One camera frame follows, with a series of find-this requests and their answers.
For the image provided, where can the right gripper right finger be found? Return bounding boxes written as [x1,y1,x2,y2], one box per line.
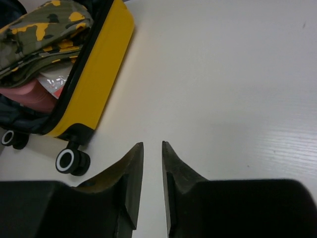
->
[162,141,317,238]

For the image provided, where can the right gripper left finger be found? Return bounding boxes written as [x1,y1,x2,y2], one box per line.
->
[0,142,144,238]

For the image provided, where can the yellow hard-shell suitcase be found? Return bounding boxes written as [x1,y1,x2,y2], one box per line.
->
[0,0,134,176]

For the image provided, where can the pink case with metal handle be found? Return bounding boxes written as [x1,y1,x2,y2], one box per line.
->
[0,78,57,113]

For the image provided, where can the clear packet with red print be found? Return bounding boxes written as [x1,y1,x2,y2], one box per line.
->
[37,69,70,99]

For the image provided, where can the camouflage cloth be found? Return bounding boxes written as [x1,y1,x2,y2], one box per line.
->
[0,0,94,88]

